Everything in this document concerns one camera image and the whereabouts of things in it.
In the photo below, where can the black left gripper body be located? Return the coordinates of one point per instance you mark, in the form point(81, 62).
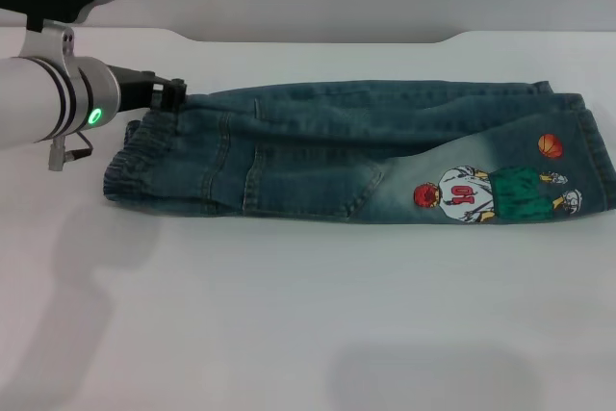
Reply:
point(132, 88)

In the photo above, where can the blue denim shorts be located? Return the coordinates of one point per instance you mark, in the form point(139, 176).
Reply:
point(337, 165)

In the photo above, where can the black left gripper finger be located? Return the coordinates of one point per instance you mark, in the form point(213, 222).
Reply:
point(171, 93)

